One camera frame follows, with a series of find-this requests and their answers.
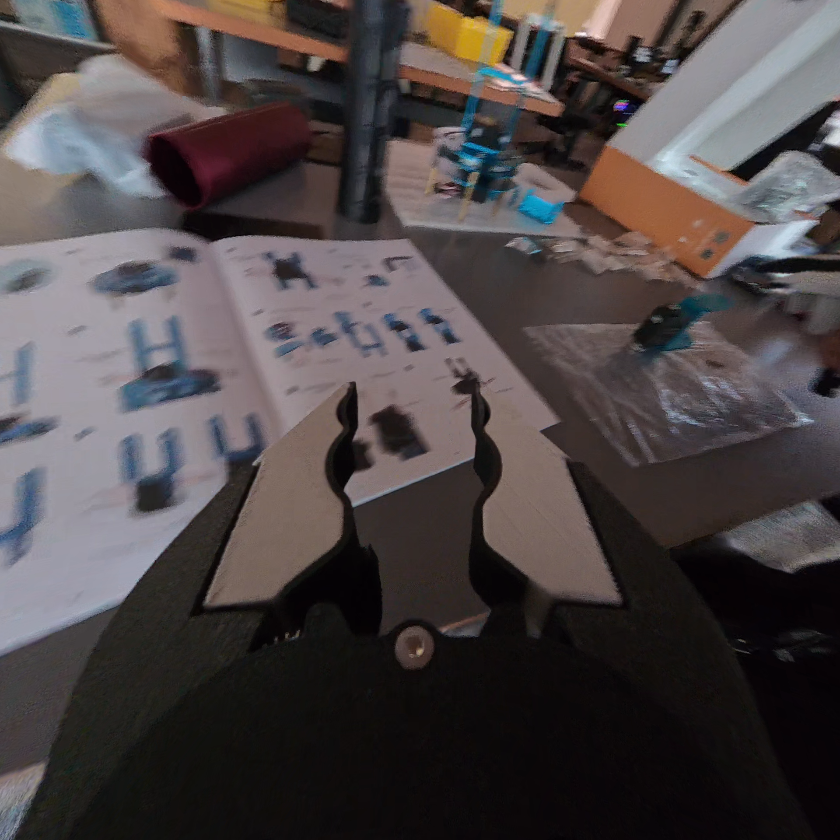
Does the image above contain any wooden background table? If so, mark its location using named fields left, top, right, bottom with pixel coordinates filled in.
left=157, top=0, right=565, bottom=119

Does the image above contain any orange and white cardboard box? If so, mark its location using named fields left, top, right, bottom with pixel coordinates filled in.
left=577, top=0, right=840, bottom=280

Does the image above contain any grey desk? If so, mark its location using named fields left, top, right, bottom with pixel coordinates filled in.
left=0, top=138, right=840, bottom=788

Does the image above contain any pile of small screw bags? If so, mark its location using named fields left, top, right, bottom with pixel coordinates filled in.
left=505, top=230, right=697, bottom=283

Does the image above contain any bubble wrap bundle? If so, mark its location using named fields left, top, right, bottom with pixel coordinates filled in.
left=731, top=151, right=840, bottom=224

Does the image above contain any white crumpled plastic bag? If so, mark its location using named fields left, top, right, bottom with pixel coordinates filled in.
left=3, top=52, right=172, bottom=198

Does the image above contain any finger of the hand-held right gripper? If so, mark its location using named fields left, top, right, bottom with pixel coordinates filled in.
left=761, top=256, right=840, bottom=316

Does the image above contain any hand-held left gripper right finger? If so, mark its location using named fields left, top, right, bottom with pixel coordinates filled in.
left=467, top=381, right=624, bottom=606

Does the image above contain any yellow box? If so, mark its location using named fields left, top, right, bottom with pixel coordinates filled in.
left=423, top=3, right=513, bottom=67

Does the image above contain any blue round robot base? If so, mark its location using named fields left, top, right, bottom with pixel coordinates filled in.
left=423, top=66, right=526, bottom=221

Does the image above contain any dark red roll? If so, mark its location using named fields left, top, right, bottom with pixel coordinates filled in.
left=144, top=101, right=312, bottom=211

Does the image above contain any blue U-shaped metal bracket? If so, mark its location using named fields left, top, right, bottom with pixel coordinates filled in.
left=656, top=294, right=732, bottom=355

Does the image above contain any large clear plastic bag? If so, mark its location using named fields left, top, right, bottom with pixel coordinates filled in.
left=525, top=322, right=815, bottom=467

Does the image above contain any person's black jacket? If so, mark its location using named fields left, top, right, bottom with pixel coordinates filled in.
left=676, top=499, right=840, bottom=840

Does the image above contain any open instruction manual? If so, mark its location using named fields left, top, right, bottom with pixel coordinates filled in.
left=0, top=226, right=562, bottom=657

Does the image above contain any black cylindrical bottle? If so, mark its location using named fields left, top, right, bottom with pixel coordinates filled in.
left=338, top=0, right=411, bottom=224

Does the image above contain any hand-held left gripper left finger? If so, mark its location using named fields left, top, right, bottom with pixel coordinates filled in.
left=200, top=381, right=362, bottom=611

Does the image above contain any black servo motor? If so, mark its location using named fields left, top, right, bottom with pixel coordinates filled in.
left=631, top=305, right=686, bottom=350

